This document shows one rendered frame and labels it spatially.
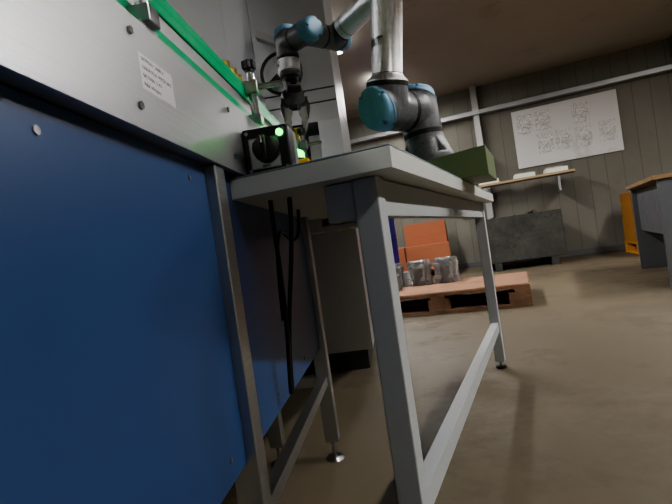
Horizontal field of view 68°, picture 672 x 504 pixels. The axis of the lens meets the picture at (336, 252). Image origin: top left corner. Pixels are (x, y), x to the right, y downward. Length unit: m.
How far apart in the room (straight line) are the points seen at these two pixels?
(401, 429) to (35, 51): 0.67
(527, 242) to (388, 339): 6.17
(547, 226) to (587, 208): 1.27
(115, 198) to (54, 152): 0.08
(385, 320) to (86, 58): 0.53
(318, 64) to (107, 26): 2.10
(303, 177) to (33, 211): 0.45
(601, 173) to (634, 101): 1.05
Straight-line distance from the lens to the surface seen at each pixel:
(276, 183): 0.79
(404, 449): 0.83
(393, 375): 0.79
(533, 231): 6.91
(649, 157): 8.22
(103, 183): 0.49
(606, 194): 8.12
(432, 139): 1.47
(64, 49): 0.46
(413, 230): 7.44
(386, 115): 1.37
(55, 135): 0.45
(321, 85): 2.56
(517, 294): 3.83
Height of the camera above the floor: 0.61
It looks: level
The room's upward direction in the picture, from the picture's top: 8 degrees counter-clockwise
